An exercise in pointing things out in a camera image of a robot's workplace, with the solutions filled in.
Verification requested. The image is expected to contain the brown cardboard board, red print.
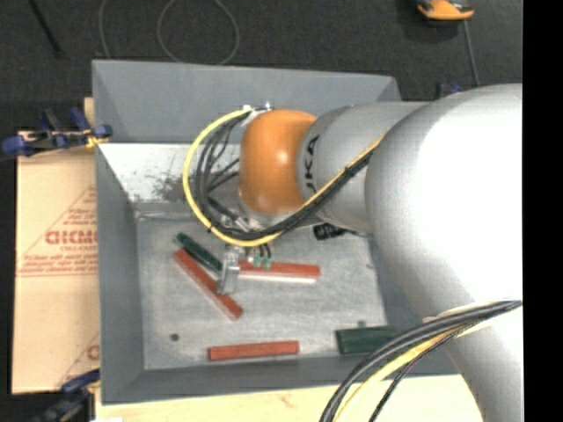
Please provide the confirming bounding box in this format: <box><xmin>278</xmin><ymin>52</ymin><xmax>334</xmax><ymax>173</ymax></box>
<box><xmin>10</xmin><ymin>96</ymin><xmax>102</xmax><ymax>396</ymax></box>

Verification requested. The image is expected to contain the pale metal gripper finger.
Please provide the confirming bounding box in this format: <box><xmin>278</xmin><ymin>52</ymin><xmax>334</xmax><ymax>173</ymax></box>
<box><xmin>223</xmin><ymin>244</ymin><xmax>242</xmax><ymax>273</ymax></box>
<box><xmin>215</xmin><ymin>265</ymin><xmax>241</xmax><ymax>296</ymax></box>

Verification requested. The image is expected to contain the dark green flat block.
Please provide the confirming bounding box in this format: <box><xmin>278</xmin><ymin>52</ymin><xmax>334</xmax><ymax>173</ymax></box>
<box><xmin>172</xmin><ymin>231</ymin><xmax>224</xmax><ymax>273</ymax></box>
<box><xmin>334</xmin><ymin>325</ymin><xmax>400</xmax><ymax>356</ymax></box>

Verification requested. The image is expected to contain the grey metal bin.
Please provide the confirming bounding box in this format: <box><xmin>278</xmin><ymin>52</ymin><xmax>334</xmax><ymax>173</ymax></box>
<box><xmin>91</xmin><ymin>59</ymin><xmax>457</xmax><ymax>404</ymax></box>

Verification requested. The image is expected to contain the red-brown flat block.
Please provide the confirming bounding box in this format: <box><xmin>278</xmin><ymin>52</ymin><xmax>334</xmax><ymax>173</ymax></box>
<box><xmin>172</xmin><ymin>248</ymin><xmax>245</xmax><ymax>322</ymax></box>
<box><xmin>236</xmin><ymin>258</ymin><xmax>322</xmax><ymax>286</ymax></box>
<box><xmin>207</xmin><ymin>339</ymin><xmax>301</xmax><ymax>362</ymax></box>

